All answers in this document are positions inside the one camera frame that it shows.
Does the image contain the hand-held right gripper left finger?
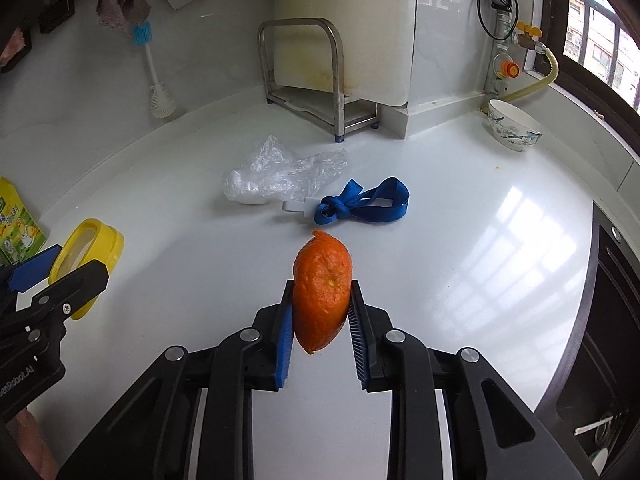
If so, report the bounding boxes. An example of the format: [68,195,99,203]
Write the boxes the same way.
[57,280,296,480]

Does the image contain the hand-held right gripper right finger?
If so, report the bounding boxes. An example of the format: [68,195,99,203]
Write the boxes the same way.
[349,280,598,480]

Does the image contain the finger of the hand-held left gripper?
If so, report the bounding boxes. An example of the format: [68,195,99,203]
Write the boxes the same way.
[30,259,110,324]
[10,245,64,294]

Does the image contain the yellow plastic lid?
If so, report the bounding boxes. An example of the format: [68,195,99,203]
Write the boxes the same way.
[49,218,125,321]

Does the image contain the orange peel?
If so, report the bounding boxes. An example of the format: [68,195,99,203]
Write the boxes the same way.
[292,230,354,356]

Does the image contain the person's left hand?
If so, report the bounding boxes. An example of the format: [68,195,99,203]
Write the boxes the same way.
[7,407,59,480]

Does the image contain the green printed box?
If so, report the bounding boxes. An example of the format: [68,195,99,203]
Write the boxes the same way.
[0,176,49,268]

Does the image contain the small white plastic piece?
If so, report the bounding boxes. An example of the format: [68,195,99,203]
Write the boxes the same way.
[281,195,322,214]

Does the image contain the crumpled clear plastic bag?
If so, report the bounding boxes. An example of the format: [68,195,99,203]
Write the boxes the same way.
[222,135,350,207]

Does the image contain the white bottle brush blue bristles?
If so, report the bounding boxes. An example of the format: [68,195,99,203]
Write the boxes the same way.
[132,20,179,120]

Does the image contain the black sink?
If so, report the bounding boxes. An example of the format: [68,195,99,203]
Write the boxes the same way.
[552,200,640,480]

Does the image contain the white patterned bowl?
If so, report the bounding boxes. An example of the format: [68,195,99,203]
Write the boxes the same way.
[487,98,544,153]

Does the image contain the metal rack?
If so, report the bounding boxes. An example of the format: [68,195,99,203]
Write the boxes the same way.
[257,18,382,142]

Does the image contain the white cutting board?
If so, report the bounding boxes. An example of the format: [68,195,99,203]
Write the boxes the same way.
[272,0,419,107]

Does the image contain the grey gas pipe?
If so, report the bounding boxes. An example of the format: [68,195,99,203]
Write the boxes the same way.
[492,0,516,97]

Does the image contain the yellow gas valve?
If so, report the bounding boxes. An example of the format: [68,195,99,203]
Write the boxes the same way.
[515,21,544,51]

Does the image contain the window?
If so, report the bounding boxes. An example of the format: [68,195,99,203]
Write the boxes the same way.
[547,0,640,121]

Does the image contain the blue strap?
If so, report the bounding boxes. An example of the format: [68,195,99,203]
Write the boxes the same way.
[314,177,411,226]

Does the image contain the yellow gas hose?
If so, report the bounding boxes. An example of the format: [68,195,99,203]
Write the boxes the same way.
[495,47,560,106]

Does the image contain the black cable loop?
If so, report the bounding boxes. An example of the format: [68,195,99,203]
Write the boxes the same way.
[476,0,517,41]

